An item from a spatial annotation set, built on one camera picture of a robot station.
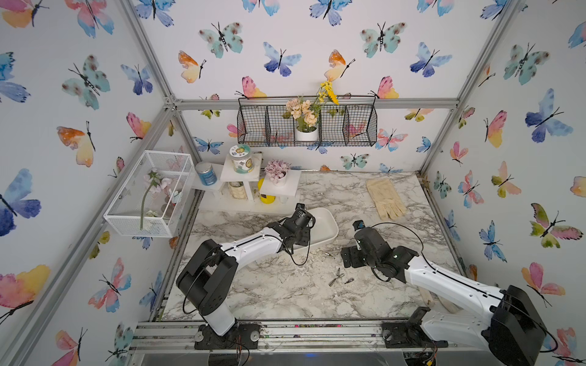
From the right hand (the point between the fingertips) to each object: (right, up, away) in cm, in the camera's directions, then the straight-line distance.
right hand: (353, 249), depth 83 cm
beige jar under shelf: (-48, +22, +21) cm, 57 cm away
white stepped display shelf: (-43, +20, +21) cm, 52 cm away
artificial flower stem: (-66, +23, -8) cm, 70 cm away
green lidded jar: (-41, +33, +1) cm, 52 cm away
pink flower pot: (-28, +28, +3) cm, 40 cm away
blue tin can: (-56, +28, +7) cm, 63 cm away
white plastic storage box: (-8, +4, +18) cm, 21 cm away
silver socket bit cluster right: (0, -12, +3) cm, 12 cm away
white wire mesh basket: (-65, +18, -12) cm, 68 cm away
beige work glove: (+22, +18, +27) cm, 39 cm away
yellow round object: (-35, +18, +19) cm, 44 cm away
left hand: (-17, +5, +7) cm, 20 cm away
